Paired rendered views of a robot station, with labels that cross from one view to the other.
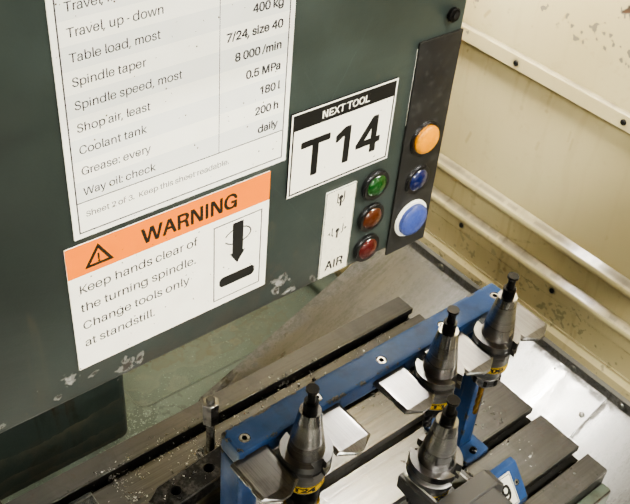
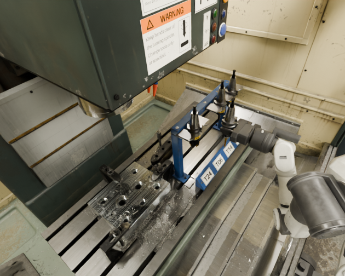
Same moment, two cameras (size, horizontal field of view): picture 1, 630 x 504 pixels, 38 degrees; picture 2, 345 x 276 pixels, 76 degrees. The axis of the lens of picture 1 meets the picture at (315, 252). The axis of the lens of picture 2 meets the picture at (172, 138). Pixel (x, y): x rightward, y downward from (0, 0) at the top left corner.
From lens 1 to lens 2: 0.29 m
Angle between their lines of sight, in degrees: 6
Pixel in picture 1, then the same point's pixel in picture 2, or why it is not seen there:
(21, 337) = (132, 57)
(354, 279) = (180, 102)
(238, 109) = not seen: outside the picture
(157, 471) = (148, 155)
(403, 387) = (213, 107)
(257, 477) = (184, 136)
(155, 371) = (134, 139)
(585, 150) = (236, 45)
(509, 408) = not seen: hidden behind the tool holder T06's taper
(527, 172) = (220, 57)
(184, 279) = (172, 41)
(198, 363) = (145, 135)
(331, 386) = not seen: hidden behind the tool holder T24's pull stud
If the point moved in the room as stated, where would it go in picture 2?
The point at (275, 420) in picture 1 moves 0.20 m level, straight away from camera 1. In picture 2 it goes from (183, 121) to (173, 96)
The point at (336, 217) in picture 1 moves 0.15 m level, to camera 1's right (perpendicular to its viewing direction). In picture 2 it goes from (206, 24) to (263, 17)
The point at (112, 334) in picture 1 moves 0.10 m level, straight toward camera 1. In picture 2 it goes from (155, 61) to (178, 82)
